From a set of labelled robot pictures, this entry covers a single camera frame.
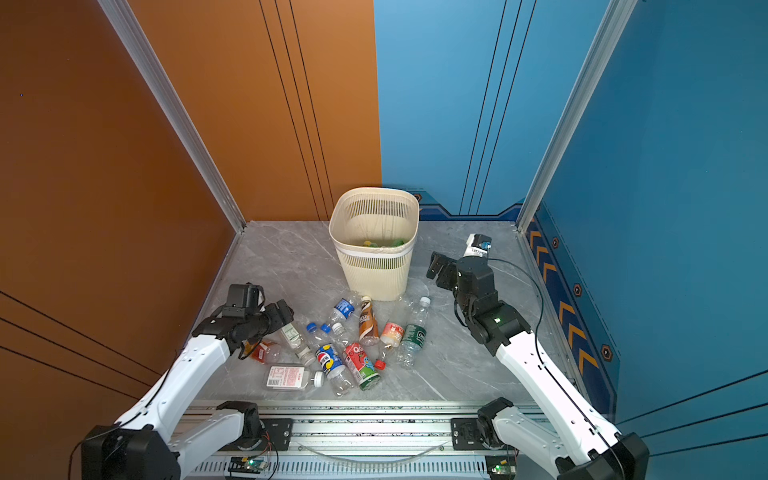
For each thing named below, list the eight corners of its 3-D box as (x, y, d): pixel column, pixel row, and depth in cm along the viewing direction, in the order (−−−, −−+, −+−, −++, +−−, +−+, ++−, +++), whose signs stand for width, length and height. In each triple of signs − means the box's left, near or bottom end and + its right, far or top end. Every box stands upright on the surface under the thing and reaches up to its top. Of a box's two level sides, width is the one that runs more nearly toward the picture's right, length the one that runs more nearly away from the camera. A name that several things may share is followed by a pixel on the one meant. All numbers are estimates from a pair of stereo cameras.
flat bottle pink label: (265, 390, 81) (260, 386, 78) (270, 370, 85) (265, 365, 82) (322, 390, 81) (319, 386, 78) (325, 370, 85) (323, 365, 82)
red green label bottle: (363, 395, 79) (361, 390, 76) (343, 354, 87) (341, 348, 83) (382, 382, 81) (382, 378, 78) (361, 344, 89) (360, 338, 85)
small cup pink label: (379, 343, 89) (378, 337, 85) (386, 326, 92) (386, 320, 89) (398, 350, 88) (398, 344, 84) (404, 333, 91) (405, 326, 88)
